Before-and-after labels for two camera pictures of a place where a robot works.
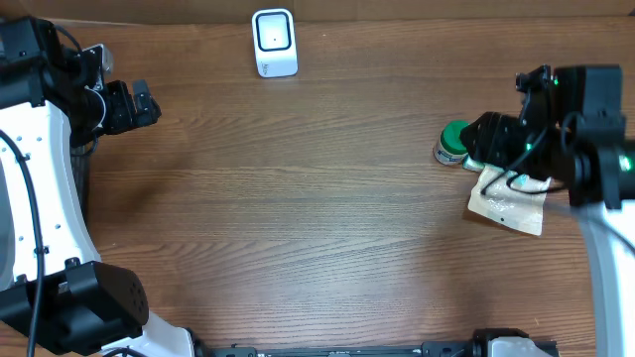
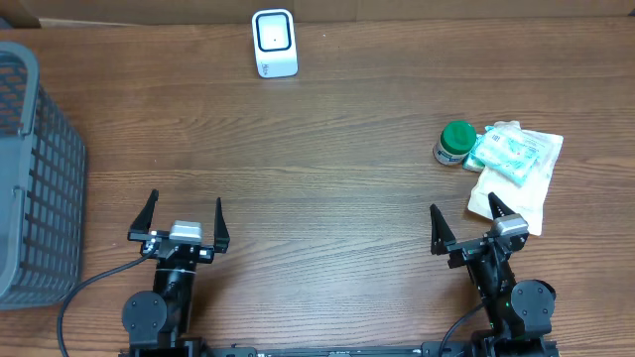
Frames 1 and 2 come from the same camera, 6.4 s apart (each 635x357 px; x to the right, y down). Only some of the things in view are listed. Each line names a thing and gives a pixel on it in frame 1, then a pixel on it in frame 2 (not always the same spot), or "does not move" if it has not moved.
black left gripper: [127, 116] to [141, 231]
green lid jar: [449, 148] does not move
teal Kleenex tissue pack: [471, 165] does not move
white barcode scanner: [275, 43] does not move
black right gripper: [487, 133] to [443, 242]
